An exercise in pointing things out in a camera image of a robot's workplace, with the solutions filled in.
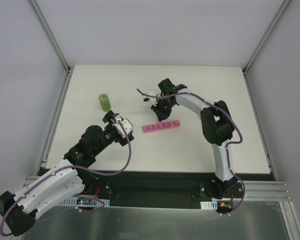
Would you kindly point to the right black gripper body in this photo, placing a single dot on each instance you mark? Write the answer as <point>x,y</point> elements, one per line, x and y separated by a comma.
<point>162,107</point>

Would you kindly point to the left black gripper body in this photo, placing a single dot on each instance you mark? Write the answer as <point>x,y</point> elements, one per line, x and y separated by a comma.
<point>109,120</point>

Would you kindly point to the pink weekly pill organizer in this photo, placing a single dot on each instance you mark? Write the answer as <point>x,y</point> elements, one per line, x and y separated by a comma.
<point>160,126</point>

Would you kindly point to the green pill bottle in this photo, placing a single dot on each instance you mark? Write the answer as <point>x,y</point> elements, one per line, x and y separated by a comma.
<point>104,102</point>

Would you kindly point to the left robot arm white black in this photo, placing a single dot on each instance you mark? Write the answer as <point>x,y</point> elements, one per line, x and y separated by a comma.
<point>69,177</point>

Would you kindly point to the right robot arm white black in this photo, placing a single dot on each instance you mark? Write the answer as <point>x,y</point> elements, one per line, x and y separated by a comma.
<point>216,128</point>

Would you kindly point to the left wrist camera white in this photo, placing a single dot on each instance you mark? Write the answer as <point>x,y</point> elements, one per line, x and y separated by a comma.
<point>123,126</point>

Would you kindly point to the left aluminium frame post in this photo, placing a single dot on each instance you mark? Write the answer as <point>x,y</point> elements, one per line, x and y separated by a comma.
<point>49,34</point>

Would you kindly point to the aluminium frame post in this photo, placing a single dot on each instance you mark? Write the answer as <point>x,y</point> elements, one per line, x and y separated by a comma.
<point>49,34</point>
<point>266,35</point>

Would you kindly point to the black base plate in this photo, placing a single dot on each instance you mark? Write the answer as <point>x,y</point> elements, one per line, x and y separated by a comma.
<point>171,190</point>

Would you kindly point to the left white cable duct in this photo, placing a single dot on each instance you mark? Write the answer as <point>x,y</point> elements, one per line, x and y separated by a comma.
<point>84,201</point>

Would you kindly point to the white cable duct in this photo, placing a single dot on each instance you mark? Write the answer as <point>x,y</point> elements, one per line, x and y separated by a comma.
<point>84,201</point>
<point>209,205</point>

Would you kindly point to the right white cable duct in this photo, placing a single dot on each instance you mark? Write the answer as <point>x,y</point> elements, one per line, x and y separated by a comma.
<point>209,205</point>

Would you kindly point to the right aluminium frame post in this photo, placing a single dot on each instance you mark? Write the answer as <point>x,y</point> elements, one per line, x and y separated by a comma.
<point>266,35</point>

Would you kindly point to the front aluminium rail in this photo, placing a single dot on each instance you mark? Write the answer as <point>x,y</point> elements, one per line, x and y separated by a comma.
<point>262,190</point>

